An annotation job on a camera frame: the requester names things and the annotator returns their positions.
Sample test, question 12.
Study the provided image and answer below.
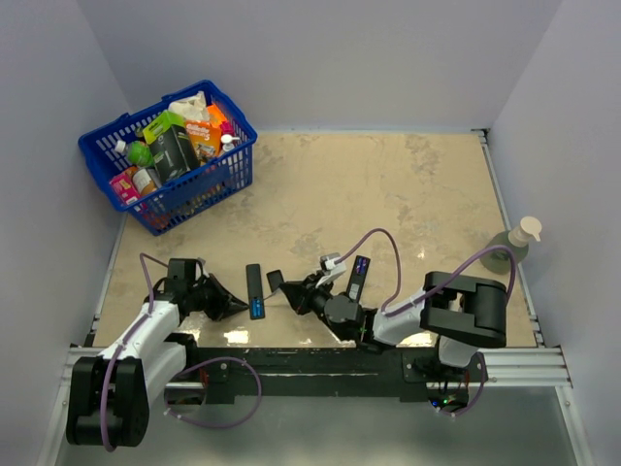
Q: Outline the crumpled beige paper bag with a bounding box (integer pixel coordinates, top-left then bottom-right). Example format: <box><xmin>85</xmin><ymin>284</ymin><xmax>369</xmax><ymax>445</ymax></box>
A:
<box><xmin>168</xmin><ymin>91</ymin><xmax>211</xmax><ymax>122</ymax></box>

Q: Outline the orange Gillette razor pack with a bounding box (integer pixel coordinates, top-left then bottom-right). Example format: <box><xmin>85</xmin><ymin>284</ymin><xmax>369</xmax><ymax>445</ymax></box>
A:
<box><xmin>185</xmin><ymin>120</ymin><xmax>222</xmax><ymax>164</ymax></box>

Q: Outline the purple cable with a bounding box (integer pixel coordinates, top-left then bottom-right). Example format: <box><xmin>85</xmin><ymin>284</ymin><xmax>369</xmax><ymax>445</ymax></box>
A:
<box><xmin>334</xmin><ymin>228</ymin><xmax>516</xmax><ymax>316</ymax></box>
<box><xmin>100</xmin><ymin>251</ymin><xmax>171</xmax><ymax>452</ymax></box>

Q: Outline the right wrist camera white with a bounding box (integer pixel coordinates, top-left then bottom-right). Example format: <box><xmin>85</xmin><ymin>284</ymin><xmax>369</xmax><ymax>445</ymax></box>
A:
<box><xmin>316</xmin><ymin>252</ymin><xmax>346</xmax><ymax>286</ymax></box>

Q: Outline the black remote control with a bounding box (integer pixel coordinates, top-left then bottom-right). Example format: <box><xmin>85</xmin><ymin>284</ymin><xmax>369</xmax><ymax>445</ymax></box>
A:
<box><xmin>245</xmin><ymin>263</ymin><xmax>264</xmax><ymax>309</ymax></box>
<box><xmin>345</xmin><ymin>260</ymin><xmax>368</xmax><ymax>302</ymax></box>

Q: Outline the green black razor box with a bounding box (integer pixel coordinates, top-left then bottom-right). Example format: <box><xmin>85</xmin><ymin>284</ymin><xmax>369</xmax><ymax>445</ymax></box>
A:
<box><xmin>144</xmin><ymin>111</ymin><xmax>200</xmax><ymax>183</ymax></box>

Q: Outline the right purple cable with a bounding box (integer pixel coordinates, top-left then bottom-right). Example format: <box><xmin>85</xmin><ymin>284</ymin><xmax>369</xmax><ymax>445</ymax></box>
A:
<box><xmin>334</xmin><ymin>228</ymin><xmax>516</xmax><ymax>316</ymax></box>

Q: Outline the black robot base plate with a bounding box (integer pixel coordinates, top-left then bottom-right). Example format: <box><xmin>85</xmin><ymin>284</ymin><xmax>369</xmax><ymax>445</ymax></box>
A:
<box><xmin>173</xmin><ymin>348</ymin><xmax>488</xmax><ymax>404</ymax></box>

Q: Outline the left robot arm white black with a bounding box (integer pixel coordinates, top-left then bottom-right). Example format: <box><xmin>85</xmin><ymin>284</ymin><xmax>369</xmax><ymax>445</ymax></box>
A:
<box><xmin>65</xmin><ymin>258</ymin><xmax>248</xmax><ymax>451</ymax></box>

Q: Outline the orange pill bottle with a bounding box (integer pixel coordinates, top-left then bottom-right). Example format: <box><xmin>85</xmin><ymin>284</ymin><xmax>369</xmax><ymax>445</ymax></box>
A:
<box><xmin>132</xmin><ymin>168</ymin><xmax>158</xmax><ymax>197</ymax></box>

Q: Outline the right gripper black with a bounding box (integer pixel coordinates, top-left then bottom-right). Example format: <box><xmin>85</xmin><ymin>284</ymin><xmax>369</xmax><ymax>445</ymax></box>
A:
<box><xmin>281</xmin><ymin>272</ymin><xmax>334</xmax><ymax>324</ymax></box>

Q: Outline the aluminium frame rail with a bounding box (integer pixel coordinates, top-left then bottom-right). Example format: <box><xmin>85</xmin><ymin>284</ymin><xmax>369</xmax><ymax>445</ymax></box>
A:
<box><xmin>60</xmin><ymin>345</ymin><xmax>573</xmax><ymax>388</ymax></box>

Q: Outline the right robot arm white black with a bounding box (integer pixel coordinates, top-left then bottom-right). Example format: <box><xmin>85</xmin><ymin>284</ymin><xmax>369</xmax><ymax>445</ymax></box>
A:
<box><xmin>278</xmin><ymin>271</ymin><xmax>508</xmax><ymax>382</ymax></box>

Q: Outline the pink box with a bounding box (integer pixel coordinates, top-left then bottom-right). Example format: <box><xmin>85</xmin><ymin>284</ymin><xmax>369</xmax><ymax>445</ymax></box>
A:
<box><xmin>109</xmin><ymin>172</ymin><xmax>141</xmax><ymax>206</ymax></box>

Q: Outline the green bottle white cap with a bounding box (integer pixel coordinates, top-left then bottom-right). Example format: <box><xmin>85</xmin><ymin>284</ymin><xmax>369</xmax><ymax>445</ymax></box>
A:
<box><xmin>114</xmin><ymin>140</ymin><xmax>153</xmax><ymax>168</ymax></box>

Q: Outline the green liquid soap pump bottle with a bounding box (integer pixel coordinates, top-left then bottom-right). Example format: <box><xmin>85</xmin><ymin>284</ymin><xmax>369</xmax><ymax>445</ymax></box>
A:
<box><xmin>479</xmin><ymin>216</ymin><xmax>542</xmax><ymax>275</ymax></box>

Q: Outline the white pump bottle in basket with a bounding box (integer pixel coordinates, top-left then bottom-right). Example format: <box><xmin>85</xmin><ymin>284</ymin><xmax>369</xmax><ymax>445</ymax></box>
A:
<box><xmin>220</xmin><ymin>134</ymin><xmax>241</xmax><ymax>154</ymax></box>

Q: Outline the blue plastic shopping basket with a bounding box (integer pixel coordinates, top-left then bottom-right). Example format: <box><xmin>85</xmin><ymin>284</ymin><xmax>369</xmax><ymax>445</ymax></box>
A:
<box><xmin>78</xmin><ymin>80</ymin><xmax>257</xmax><ymax>236</ymax></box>

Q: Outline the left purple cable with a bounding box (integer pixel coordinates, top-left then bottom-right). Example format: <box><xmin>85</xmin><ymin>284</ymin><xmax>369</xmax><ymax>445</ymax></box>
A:
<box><xmin>100</xmin><ymin>251</ymin><xmax>171</xmax><ymax>452</ymax></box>

